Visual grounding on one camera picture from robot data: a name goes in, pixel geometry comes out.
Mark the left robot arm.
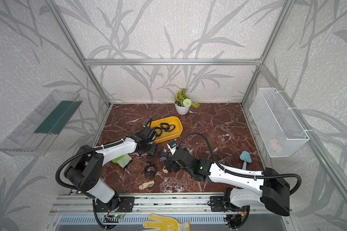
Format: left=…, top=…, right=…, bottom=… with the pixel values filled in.
left=56, top=125, right=159, bottom=209

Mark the blue translucent watch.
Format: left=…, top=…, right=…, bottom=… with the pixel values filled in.
left=158, top=149, right=169, bottom=162

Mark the aluminium front rail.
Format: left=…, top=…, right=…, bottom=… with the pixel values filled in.
left=47, top=192, right=293, bottom=216

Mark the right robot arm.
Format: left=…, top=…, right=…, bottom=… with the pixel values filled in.
left=165, top=141, right=302, bottom=217

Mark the clear acrylic wall shelf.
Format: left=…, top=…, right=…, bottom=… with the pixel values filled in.
left=0, top=90, right=82, bottom=157

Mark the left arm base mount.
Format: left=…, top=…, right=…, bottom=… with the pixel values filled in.
left=95, top=196, right=135, bottom=213

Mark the white wire basket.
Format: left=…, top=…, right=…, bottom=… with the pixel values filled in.
left=250, top=88, right=310, bottom=158

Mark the black slim watch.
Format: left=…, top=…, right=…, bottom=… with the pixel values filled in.
left=160, top=123, right=169, bottom=131

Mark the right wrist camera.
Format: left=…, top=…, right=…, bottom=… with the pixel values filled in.
left=167, top=140, right=177, bottom=155

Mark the teal garden trowel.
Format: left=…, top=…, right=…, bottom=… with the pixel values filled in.
left=240, top=151, right=252, bottom=170

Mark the potted artificial plant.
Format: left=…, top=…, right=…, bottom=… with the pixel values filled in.
left=174, top=88, right=200, bottom=115

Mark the yellow plastic storage box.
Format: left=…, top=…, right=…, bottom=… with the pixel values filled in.
left=150, top=116, right=183, bottom=143

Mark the green work glove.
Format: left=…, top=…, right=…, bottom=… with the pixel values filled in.
left=112, top=154, right=132, bottom=168

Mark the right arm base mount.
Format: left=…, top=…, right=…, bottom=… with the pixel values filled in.
left=207, top=196, right=248, bottom=213

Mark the cream flat strap watch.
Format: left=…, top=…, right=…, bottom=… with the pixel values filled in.
left=139, top=181, right=155, bottom=190

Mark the yellow dotted work glove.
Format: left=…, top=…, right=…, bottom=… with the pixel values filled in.
left=143, top=213, right=190, bottom=231

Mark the black chunky watch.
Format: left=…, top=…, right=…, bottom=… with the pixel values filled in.
left=144, top=161, right=157, bottom=179

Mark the black rugged sport watch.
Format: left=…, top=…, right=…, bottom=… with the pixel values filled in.
left=153, top=127, right=163, bottom=138

